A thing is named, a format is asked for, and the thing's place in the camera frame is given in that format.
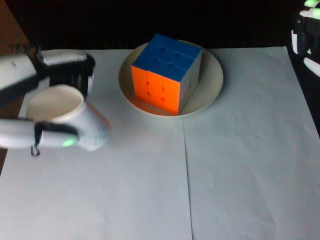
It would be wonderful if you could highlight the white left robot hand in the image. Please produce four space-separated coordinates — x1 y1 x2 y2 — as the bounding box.
0 46 96 157

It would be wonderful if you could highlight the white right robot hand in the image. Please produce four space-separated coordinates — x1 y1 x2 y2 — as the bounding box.
291 0 320 78

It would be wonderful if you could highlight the white paper cup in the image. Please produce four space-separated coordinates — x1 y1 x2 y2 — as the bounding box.
26 84 112 153

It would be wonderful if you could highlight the colourful puzzle cube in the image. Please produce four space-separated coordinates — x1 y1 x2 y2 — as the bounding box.
131 33 203 116

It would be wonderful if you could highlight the round cream plate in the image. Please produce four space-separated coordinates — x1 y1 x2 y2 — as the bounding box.
118 41 224 120

